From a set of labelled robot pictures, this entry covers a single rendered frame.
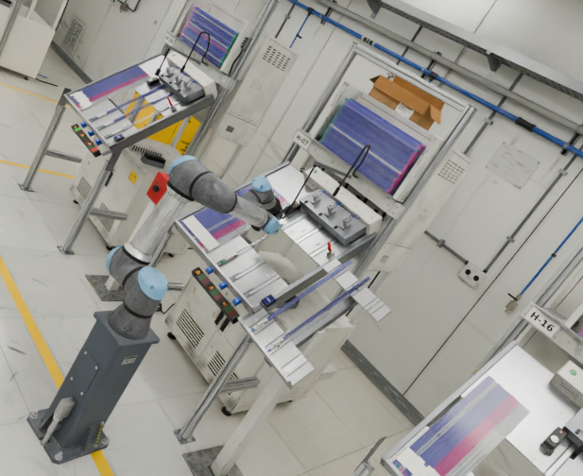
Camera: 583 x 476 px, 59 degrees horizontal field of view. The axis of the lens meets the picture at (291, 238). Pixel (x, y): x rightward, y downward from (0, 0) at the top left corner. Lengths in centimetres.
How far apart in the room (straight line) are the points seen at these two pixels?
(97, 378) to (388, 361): 252
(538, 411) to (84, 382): 163
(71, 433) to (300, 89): 359
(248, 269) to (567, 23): 276
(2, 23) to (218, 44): 327
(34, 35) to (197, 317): 423
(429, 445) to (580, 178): 228
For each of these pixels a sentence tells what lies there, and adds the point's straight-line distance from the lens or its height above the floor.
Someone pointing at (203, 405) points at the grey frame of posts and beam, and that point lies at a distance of 245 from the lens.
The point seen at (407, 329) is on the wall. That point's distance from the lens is 398.
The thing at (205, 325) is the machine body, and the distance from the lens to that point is 285.
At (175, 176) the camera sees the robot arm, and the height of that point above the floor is 111.
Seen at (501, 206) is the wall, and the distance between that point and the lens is 382.
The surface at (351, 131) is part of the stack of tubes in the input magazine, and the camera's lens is 260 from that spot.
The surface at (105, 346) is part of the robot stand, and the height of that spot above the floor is 49.
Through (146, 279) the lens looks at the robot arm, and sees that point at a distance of 188.
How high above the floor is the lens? 164
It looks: 16 degrees down
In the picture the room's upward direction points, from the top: 33 degrees clockwise
